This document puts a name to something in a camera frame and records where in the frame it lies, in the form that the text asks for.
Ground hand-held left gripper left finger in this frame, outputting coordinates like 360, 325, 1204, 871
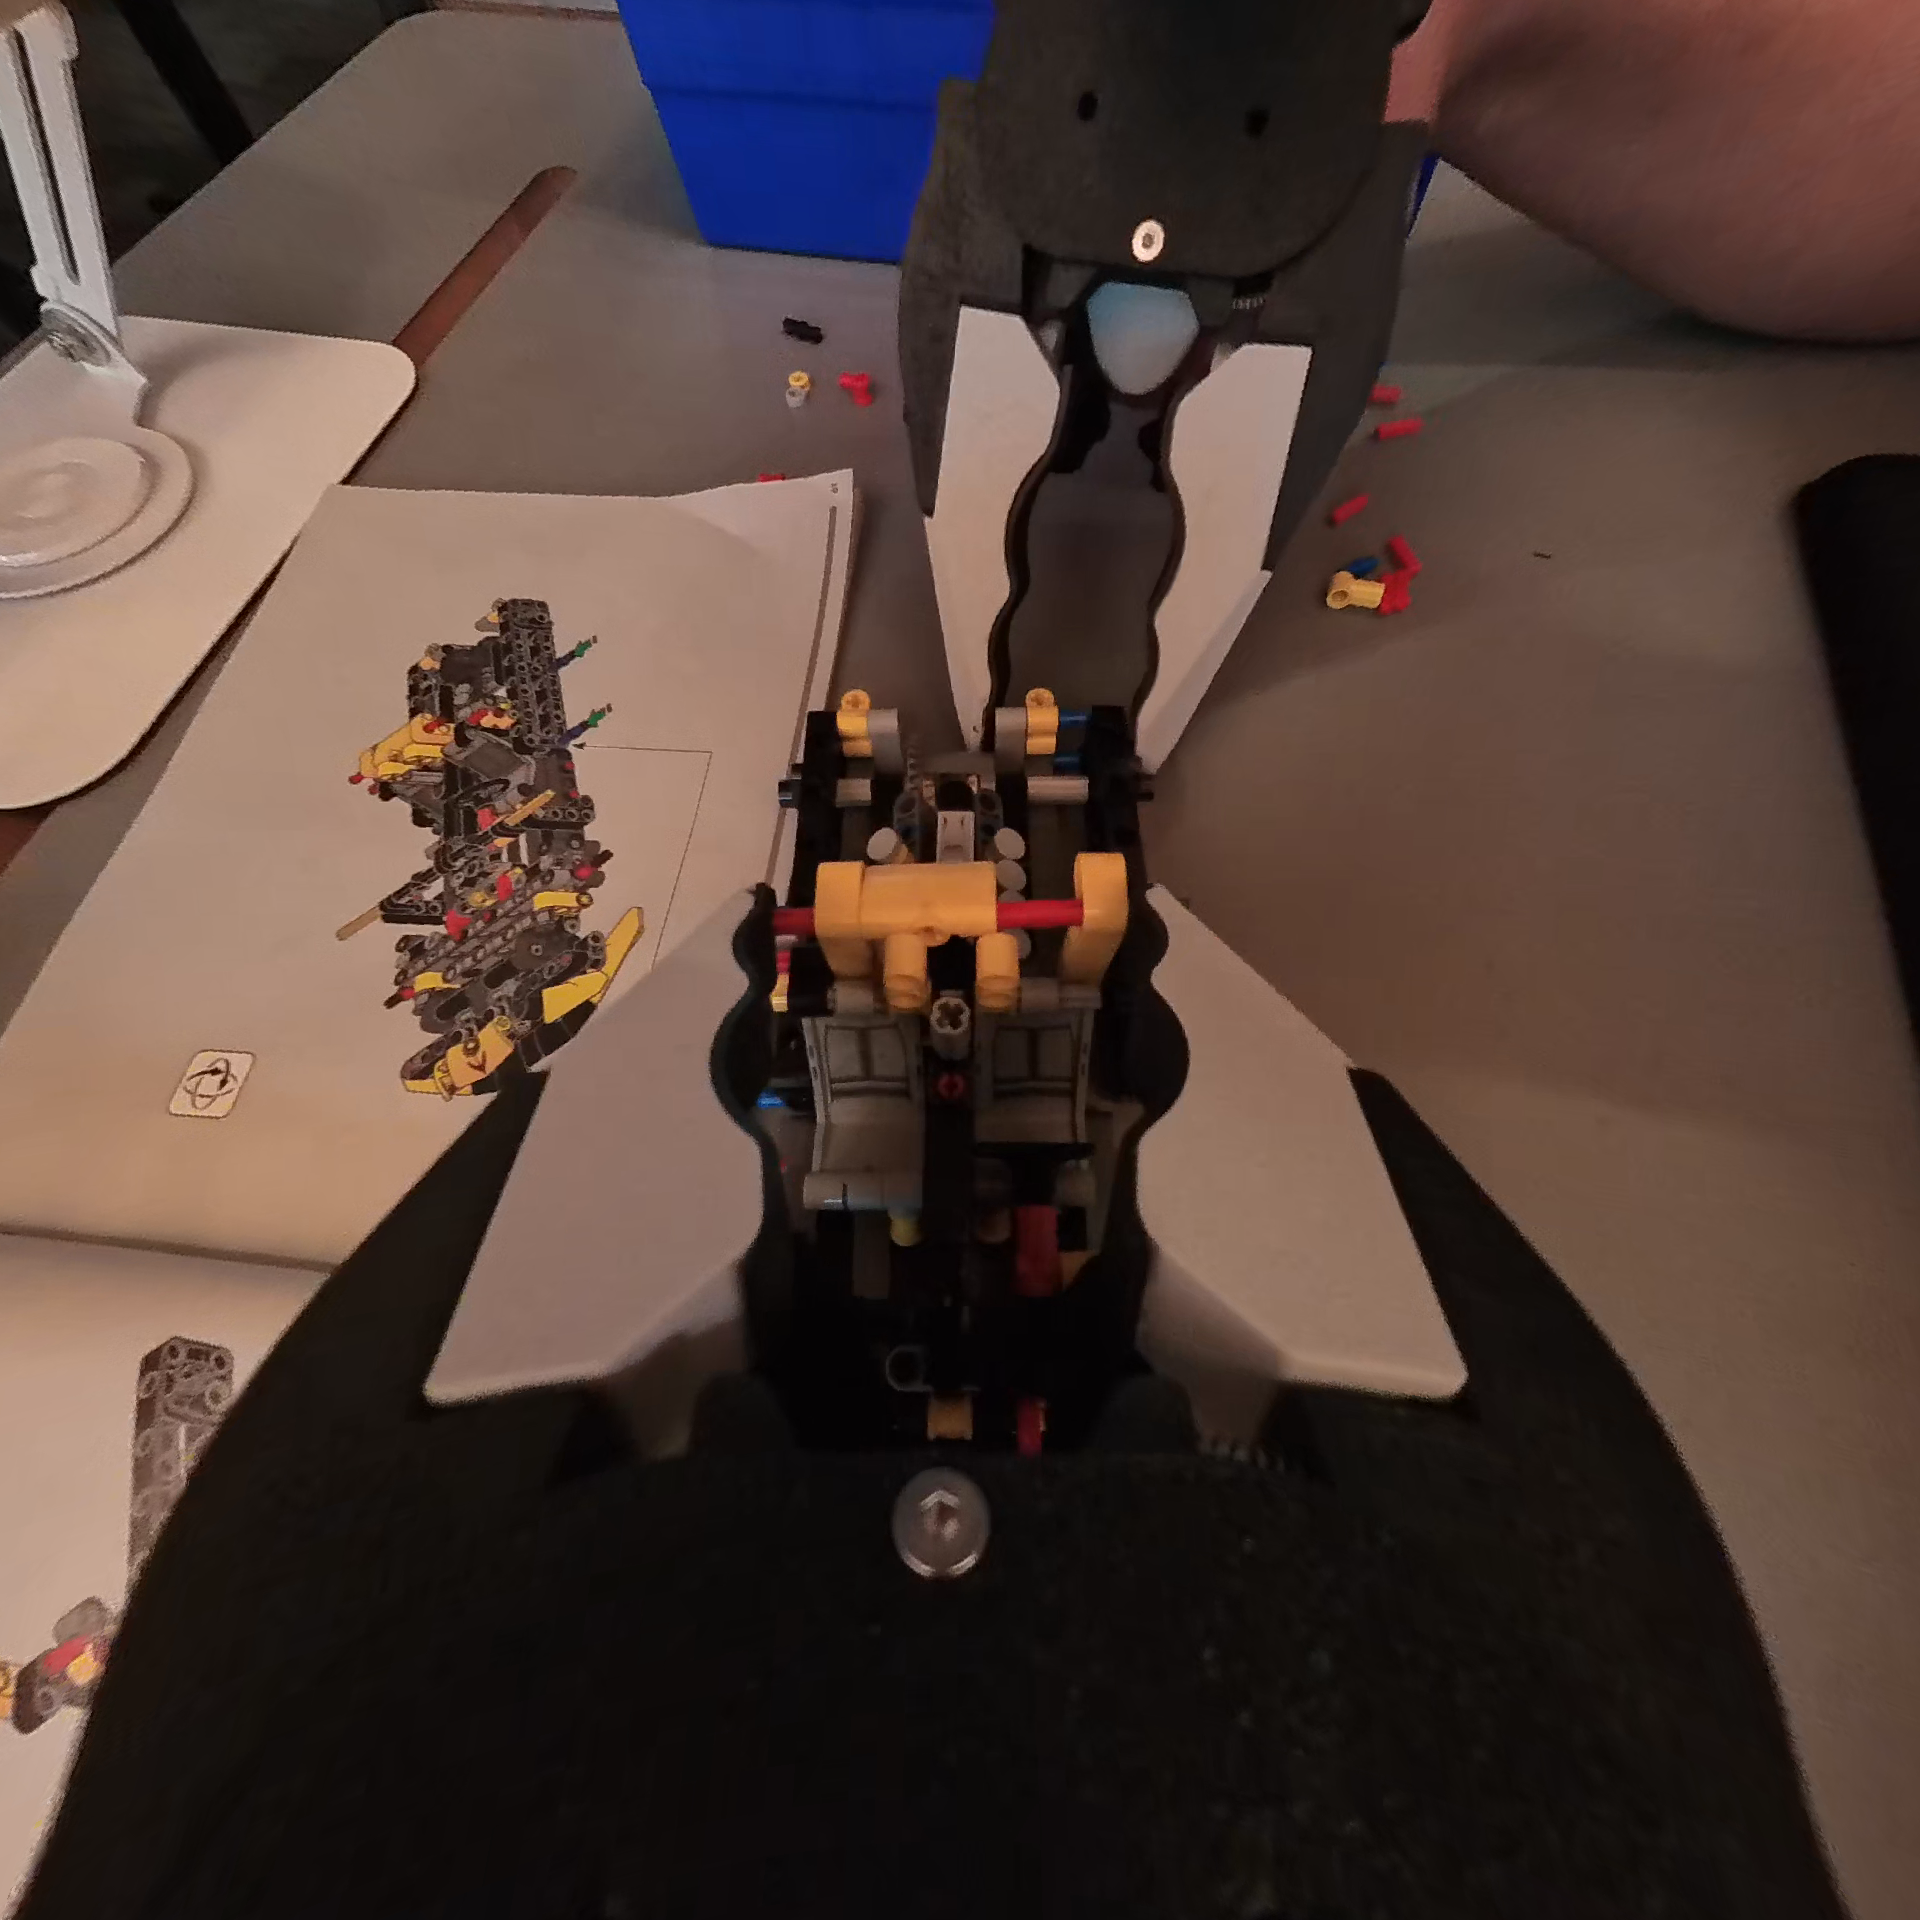
425, 885, 781, 1405

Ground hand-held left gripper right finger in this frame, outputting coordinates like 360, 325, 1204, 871
1133, 882, 1469, 1405

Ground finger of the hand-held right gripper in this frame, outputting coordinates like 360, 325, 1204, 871
1128, 338, 1315, 753
924, 304, 1095, 739

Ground partly built lego car chassis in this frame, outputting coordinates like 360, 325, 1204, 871
764, 690, 1165, 1458

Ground person's right forearm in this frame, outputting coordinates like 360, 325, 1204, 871
1388, 0, 1920, 346

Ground scattered lego pins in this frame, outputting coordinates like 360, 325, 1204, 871
757, 307, 1429, 616

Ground blue plastic bin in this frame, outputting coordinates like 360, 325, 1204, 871
615, 0, 999, 269

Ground open instruction booklet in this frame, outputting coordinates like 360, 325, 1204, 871
0, 471, 860, 1758

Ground black mat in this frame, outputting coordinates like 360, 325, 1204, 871
1798, 457, 1920, 1051

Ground white board stand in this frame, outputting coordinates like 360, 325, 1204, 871
0, 0, 419, 811

